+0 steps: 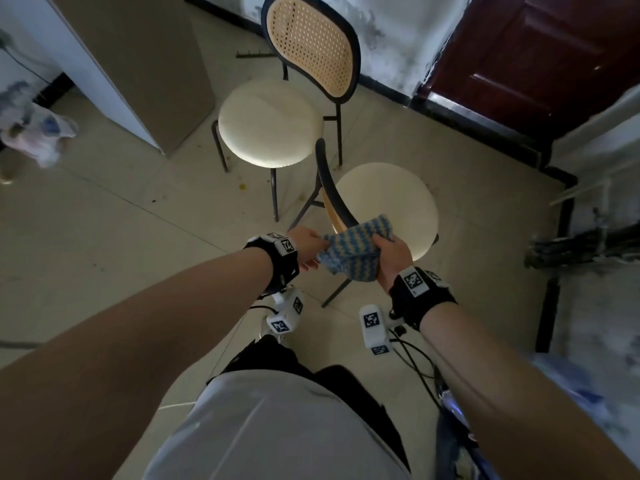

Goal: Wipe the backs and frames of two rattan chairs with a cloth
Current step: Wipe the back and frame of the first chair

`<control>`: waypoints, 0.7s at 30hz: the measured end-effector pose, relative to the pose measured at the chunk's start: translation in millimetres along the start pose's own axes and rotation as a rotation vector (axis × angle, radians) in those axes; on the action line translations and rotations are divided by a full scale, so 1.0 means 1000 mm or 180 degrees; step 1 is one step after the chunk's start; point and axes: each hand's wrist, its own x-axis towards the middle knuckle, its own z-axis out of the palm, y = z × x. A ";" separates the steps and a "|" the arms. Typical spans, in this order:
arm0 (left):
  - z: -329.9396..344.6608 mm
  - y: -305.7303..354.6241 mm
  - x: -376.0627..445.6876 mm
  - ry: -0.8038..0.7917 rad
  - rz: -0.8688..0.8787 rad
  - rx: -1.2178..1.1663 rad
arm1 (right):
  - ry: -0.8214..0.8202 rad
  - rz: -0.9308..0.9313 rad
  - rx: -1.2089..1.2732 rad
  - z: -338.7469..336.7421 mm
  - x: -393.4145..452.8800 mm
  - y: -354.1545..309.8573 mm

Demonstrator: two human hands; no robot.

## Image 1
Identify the blue plastic bag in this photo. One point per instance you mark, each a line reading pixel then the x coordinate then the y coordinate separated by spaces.
pixel 580 389

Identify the person's right hand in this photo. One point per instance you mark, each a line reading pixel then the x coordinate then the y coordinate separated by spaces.
pixel 395 259

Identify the person's left forearm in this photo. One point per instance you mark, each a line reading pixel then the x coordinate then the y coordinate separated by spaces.
pixel 135 344

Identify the black wristband with markers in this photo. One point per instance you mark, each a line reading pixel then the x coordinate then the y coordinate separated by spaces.
pixel 422 299
pixel 277 259

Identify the dark red wooden door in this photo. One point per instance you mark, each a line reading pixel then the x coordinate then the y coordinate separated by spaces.
pixel 530 49

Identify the cream seat cane back chair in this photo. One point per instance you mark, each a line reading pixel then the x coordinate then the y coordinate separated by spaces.
pixel 270 124
pixel 390 204

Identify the white left wrist tracker box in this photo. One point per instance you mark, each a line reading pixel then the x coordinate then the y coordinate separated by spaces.
pixel 286 312

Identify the white right wrist tracker box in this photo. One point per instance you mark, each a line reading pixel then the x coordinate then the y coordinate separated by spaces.
pixel 375 329

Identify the person's white shirt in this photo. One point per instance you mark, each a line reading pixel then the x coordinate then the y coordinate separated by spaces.
pixel 275 429

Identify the black right wristband with markers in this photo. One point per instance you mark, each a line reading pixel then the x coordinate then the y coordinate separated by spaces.
pixel 422 299

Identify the person's right forearm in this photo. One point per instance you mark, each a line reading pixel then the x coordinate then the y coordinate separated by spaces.
pixel 510 399

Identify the white wrist tracker box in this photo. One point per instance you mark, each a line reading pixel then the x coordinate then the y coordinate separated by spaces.
pixel 286 312
pixel 375 329

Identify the person's dark trousers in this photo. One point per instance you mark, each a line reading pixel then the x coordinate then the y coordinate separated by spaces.
pixel 350 389

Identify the blue patterned cleaning cloth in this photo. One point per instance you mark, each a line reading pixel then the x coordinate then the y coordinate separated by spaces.
pixel 355 249

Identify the black hook rail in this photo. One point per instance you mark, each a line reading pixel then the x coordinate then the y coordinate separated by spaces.
pixel 255 54

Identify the person's left hand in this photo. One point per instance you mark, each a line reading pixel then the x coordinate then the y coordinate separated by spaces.
pixel 307 247

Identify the black left wristband with markers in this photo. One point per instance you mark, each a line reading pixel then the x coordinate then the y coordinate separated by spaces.
pixel 277 259

